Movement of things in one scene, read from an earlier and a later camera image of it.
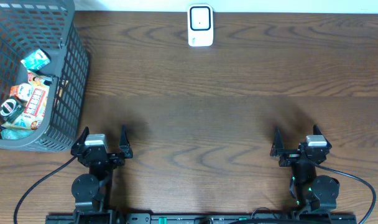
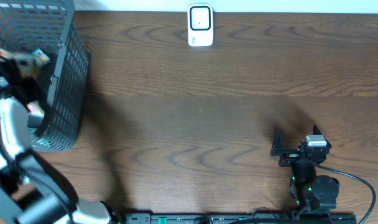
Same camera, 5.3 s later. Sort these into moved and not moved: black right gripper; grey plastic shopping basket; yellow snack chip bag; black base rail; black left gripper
Moved: black left gripper; yellow snack chip bag
Not moved: grey plastic shopping basket; black base rail; black right gripper
